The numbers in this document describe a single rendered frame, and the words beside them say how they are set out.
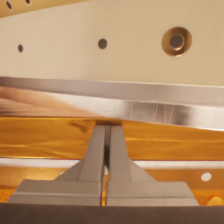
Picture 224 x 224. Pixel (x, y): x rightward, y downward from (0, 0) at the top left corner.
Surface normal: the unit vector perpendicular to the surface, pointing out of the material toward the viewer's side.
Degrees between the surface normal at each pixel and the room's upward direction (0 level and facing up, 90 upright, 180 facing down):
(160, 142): 90
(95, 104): 90
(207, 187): 91
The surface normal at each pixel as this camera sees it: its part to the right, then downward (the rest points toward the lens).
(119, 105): -0.34, 0.26
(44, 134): 0.00, 0.28
